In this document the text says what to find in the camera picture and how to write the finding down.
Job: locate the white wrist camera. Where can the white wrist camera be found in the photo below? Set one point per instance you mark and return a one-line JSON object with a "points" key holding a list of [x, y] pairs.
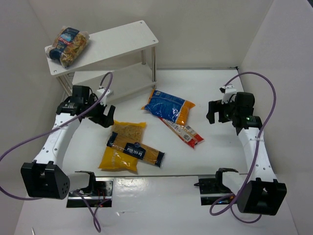
{"points": [[102, 95], [229, 93]]}

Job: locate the red spaghetti packet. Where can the red spaghetti packet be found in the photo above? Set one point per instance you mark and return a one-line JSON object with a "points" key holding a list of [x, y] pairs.
{"points": [[185, 133]]}

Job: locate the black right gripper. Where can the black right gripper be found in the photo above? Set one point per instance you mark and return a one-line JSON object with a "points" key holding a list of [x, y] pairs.
{"points": [[217, 110]]}

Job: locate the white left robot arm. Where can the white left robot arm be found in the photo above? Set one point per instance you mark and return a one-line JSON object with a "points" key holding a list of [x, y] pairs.
{"points": [[44, 177]]}

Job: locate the fusilli bag with dark label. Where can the fusilli bag with dark label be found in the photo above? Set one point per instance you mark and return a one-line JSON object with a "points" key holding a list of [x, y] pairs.
{"points": [[67, 46]]}

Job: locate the yellow fusilli pasta bag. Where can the yellow fusilli pasta bag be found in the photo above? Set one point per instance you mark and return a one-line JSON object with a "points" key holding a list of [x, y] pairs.
{"points": [[115, 157]]}

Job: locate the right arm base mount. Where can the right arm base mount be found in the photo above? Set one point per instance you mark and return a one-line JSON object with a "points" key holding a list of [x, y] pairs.
{"points": [[210, 190]]}

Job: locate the blue and orange pasta bag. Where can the blue and orange pasta bag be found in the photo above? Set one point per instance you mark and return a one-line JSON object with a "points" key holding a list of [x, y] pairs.
{"points": [[168, 107]]}

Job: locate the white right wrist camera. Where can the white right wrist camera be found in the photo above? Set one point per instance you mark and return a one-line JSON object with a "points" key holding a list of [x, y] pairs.
{"points": [[229, 93]]}

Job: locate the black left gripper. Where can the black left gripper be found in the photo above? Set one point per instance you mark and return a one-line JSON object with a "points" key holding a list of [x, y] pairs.
{"points": [[98, 113]]}

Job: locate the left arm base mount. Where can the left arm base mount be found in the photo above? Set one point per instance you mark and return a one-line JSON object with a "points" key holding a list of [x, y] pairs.
{"points": [[98, 196]]}

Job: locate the white two-tier shelf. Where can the white two-tier shelf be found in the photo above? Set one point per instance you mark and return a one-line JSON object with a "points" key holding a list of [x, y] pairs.
{"points": [[129, 51]]}

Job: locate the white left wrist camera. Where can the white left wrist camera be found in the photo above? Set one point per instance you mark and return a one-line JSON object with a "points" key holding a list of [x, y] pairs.
{"points": [[102, 95]]}

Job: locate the spaghetti bag with navy ends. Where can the spaghetti bag with navy ends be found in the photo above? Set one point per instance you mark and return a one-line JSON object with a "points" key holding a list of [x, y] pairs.
{"points": [[135, 149]]}

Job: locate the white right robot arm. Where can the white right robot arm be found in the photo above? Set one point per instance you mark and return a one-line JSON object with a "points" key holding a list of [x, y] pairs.
{"points": [[260, 192]]}

